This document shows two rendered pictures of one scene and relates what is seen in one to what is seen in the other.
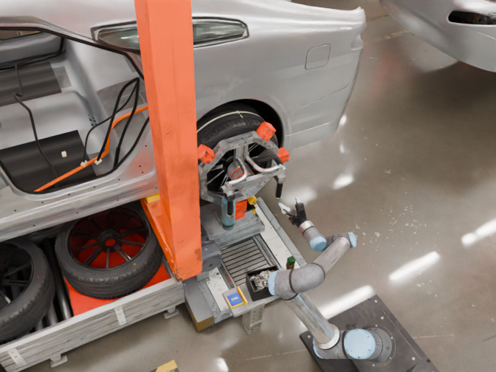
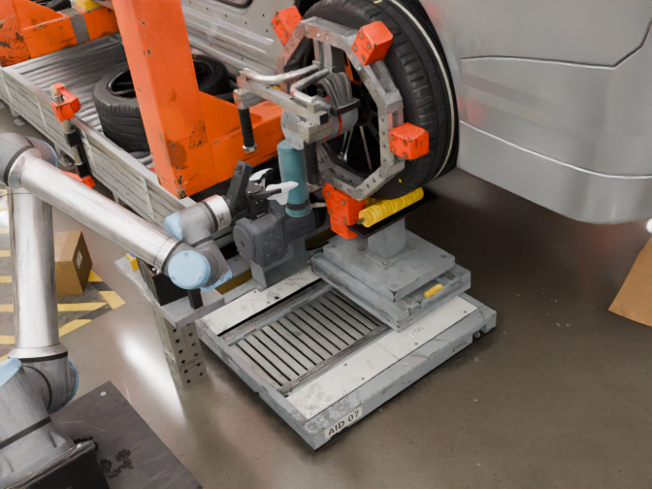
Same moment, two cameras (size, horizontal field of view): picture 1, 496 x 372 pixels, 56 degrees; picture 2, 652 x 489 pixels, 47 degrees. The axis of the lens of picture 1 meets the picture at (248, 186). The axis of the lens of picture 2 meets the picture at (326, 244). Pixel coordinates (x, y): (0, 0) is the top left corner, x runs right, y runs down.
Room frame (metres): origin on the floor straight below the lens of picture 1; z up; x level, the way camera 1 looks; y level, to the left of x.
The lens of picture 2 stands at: (1.86, -2.08, 1.84)
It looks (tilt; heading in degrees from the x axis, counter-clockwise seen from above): 35 degrees down; 86
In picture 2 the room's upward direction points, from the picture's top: 6 degrees counter-clockwise
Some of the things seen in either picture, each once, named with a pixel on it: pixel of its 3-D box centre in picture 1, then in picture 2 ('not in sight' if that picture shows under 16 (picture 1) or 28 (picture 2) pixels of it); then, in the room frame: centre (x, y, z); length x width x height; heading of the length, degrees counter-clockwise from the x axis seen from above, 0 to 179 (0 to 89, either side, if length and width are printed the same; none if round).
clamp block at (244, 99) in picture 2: (228, 192); (249, 94); (1.84, 0.11, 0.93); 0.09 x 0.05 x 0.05; 30
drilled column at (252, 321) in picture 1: (252, 311); (177, 330); (1.48, -0.09, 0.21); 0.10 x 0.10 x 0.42; 30
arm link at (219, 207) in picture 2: (306, 227); (217, 212); (1.71, -0.36, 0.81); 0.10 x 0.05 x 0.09; 120
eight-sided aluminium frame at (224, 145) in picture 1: (238, 170); (337, 111); (2.11, 0.07, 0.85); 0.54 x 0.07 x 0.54; 120
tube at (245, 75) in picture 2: (233, 167); (279, 59); (1.95, 0.09, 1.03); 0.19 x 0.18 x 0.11; 30
